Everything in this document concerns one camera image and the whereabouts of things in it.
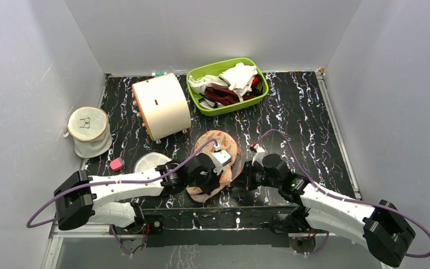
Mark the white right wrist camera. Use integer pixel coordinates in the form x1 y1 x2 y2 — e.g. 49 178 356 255
250 143 266 166

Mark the cream toy washing machine drum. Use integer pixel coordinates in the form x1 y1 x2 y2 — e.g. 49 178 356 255
132 73 191 143

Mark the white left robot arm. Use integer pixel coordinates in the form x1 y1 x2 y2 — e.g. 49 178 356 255
54 150 232 233

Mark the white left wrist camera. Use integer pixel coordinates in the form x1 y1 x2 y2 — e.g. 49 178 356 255
209 145 232 175

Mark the white cylindrical mesh laundry bag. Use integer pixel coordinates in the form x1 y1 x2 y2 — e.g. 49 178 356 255
64 106 113 159

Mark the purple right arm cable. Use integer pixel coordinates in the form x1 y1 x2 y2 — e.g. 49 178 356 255
254 129 430 259

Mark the pink and grey small block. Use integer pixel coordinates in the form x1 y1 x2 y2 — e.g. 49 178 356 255
110 157 125 171

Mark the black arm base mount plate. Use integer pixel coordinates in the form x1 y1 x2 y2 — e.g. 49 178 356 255
115 206 318 252

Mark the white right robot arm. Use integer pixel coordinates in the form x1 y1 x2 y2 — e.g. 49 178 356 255
232 154 416 267

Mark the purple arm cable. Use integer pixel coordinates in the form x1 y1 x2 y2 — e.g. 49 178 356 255
26 138 219 229
254 129 430 259

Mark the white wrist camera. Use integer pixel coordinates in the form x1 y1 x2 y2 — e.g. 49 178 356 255
209 145 232 175
250 143 266 166

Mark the floral mesh laundry bag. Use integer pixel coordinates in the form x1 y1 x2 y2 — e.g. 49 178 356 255
186 130 242 203

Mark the white cloth in basket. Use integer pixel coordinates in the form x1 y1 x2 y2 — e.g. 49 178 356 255
219 63 258 101

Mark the dark red garment in basket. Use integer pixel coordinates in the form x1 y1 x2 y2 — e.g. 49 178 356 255
200 87 255 109

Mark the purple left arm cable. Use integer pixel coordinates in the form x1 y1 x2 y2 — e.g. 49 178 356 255
26 138 219 229

